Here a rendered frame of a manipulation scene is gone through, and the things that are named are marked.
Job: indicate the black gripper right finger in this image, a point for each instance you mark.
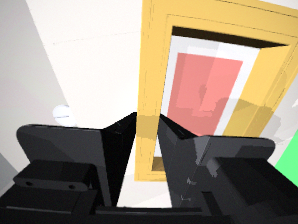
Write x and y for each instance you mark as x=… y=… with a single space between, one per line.
x=186 y=155

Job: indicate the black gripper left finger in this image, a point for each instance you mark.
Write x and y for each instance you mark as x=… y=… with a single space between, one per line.
x=108 y=149

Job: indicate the yellow picture frame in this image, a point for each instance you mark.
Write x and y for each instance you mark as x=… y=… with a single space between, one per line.
x=215 y=67

